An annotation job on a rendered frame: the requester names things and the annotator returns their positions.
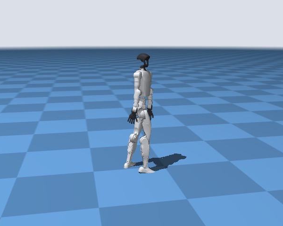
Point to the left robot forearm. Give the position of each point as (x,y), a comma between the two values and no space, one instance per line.
(149,98)

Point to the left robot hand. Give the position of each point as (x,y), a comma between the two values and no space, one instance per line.
(150,112)

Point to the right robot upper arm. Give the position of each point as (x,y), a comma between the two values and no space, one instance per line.
(137,79)

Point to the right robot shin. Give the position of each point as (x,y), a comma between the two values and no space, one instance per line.
(145,150)

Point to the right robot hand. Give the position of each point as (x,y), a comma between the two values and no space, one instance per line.
(132,117)

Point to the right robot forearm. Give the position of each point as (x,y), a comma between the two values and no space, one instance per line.
(136,100)

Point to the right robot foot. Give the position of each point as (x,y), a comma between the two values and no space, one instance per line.
(145,170)

